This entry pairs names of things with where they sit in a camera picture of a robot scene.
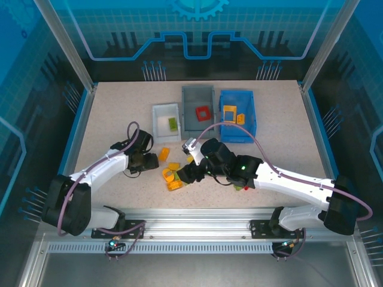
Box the slotted grey cable duct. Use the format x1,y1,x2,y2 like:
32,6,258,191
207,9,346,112
47,242,275,254

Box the blue plastic bin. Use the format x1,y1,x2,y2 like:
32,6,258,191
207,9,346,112
219,90,259,144

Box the white plastic bin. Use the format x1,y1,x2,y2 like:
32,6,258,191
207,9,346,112
151,102,183,143

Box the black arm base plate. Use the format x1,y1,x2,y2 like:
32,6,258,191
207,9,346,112
91,219,147,240
250,219,305,240

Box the aluminium profile rail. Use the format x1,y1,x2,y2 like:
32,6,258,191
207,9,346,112
38,208,360,240

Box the purple cable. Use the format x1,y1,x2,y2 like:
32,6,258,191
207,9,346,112
56,121,147,261
191,121,374,261

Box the blue table border strip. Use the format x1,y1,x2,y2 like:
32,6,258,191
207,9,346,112
44,86,97,218
299,83,354,218

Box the red lego window frame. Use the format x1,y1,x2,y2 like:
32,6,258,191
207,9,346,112
195,105,211,122

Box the aluminium frame post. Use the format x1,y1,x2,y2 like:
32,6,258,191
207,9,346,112
300,0,361,92
33,0,98,92

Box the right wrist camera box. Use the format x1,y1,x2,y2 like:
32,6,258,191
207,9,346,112
181,137,198,156

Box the grey plastic bin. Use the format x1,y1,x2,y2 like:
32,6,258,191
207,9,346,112
181,85,217,134

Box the yellow lego window frame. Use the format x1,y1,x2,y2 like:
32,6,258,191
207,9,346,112
222,104,238,123

